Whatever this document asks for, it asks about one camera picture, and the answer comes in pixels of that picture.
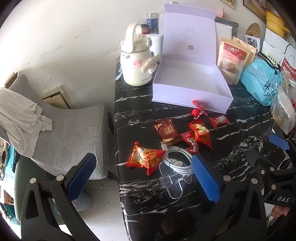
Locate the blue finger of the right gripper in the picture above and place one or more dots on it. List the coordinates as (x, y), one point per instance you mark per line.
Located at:
(278, 141)

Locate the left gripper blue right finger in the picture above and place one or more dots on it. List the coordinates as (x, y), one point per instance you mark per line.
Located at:
(206, 178)

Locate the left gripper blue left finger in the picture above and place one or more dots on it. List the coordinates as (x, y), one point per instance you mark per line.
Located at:
(79, 175)

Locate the red gold candy packet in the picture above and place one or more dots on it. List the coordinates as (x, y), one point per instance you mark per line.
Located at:
(145, 158)
(201, 133)

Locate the red ketchup sachet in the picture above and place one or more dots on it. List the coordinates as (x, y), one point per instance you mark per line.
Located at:
(219, 121)

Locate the dark red brown snack packet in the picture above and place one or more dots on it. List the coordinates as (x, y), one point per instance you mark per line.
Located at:
(166, 129)

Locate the clear plastic clip holder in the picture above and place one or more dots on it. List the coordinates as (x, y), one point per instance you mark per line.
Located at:
(172, 181)

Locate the small red snack sachet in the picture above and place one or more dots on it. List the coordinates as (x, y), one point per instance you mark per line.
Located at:
(189, 138)

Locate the clear plastic bag of food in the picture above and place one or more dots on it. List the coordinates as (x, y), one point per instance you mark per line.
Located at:
(283, 103)

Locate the green chair seat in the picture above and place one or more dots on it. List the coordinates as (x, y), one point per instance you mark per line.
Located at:
(24, 171)

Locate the light blue plastic bag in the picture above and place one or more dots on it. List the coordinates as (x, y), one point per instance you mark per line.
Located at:
(260, 80)

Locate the red white paper bag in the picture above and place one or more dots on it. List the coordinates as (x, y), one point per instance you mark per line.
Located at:
(285, 66)

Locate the light grey cloth garment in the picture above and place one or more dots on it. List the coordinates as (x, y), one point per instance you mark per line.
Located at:
(22, 119)

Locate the kraft hawthorn snack pouch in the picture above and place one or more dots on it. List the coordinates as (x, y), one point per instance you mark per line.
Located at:
(231, 59)

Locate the black white photo card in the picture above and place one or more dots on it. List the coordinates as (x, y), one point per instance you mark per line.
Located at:
(253, 41)

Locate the woven straw fan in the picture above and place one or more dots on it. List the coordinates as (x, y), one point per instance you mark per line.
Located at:
(253, 30)

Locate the lavender open gift box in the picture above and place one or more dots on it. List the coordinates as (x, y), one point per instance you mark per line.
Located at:
(187, 71)

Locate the yellow pot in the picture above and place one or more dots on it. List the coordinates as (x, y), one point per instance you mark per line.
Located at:
(276, 24)

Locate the black white foil bag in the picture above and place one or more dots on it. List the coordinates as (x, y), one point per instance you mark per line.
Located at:
(225, 29)

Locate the white paper cup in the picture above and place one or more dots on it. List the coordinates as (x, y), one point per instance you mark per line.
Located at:
(156, 45)

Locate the red jar black lid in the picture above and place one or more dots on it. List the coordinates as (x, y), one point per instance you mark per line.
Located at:
(145, 29)

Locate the blue label clear jar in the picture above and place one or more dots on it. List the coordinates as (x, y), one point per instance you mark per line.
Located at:
(153, 22)

